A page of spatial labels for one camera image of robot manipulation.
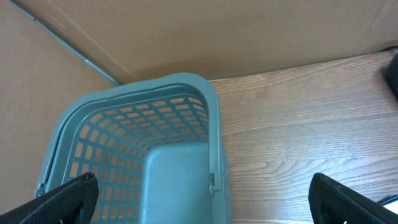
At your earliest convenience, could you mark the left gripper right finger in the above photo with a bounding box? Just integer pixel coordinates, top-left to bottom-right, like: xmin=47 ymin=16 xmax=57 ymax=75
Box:
xmin=308 ymin=173 xmax=397 ymax=224

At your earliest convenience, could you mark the white barcode scanner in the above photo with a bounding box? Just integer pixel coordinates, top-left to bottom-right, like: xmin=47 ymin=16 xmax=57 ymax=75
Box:
xmin=386 ymin=54 xmax=398 ymax=98

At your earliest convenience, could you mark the grey plastic shopping basket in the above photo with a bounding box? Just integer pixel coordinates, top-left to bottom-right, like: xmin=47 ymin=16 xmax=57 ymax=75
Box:
xmin=35 ymin=73 xmax=232 ymax=223

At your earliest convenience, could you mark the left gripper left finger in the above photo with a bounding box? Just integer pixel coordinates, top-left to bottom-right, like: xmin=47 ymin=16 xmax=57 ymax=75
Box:
xmin=1 ymin=172 xmax=99 ymax=224

